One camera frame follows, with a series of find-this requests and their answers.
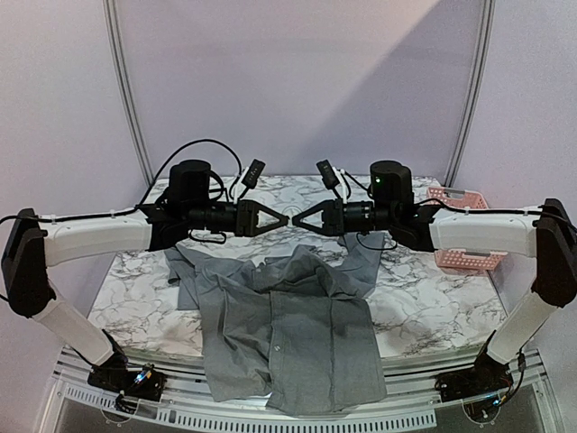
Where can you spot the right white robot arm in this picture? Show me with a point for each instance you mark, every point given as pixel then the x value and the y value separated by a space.
pixel 539 243

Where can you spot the aluminium front rail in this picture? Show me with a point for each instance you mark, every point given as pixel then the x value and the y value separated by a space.
pixel 412 403

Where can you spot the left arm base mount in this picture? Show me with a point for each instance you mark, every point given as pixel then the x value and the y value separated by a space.
pixel 114 376

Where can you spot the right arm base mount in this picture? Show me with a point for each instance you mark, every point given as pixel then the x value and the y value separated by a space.
pixel 470 382

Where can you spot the wall aluminium post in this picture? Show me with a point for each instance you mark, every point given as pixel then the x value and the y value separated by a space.
pixel 112 21
pixel 473 92

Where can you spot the right wall aluminium post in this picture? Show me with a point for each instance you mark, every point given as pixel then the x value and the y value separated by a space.
pixel 473 92

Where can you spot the pink plastic basket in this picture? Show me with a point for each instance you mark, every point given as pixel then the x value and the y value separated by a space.
pixel 459 258

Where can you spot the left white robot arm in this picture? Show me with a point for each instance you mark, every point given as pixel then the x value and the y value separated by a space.
pixel 38 243

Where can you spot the grey button shirt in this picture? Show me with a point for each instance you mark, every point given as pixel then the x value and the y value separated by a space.
pixel 293 329

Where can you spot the left wall aluminium post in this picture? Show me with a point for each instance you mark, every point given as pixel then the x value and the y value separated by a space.
pixel 112 21

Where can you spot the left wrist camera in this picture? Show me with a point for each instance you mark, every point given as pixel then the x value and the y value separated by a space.
pixel 246 180

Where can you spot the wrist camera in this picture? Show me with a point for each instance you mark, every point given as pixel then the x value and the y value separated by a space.
pixel 246 180
pixel 333 180

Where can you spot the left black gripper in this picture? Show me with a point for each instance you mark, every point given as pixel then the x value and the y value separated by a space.
pixel 248 215

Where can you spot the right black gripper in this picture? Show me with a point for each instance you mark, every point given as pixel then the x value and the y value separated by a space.
pixel 334 216

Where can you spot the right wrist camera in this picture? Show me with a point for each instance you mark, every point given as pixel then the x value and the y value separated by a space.
pixel 333 180

